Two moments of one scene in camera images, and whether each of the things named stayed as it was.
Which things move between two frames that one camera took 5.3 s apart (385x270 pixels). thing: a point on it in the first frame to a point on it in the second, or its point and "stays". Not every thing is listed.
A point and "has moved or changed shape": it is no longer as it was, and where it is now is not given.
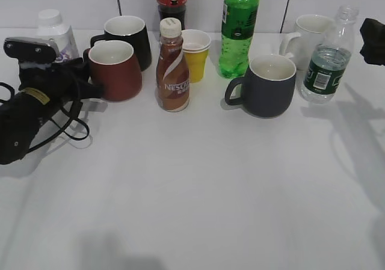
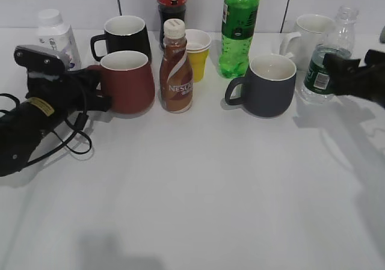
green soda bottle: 240,6 stays
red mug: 113,66 has moved or changed shape
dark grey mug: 267,87 stays
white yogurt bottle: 51,26 stays
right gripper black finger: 373,32 to 369,82
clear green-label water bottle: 328,61 stays
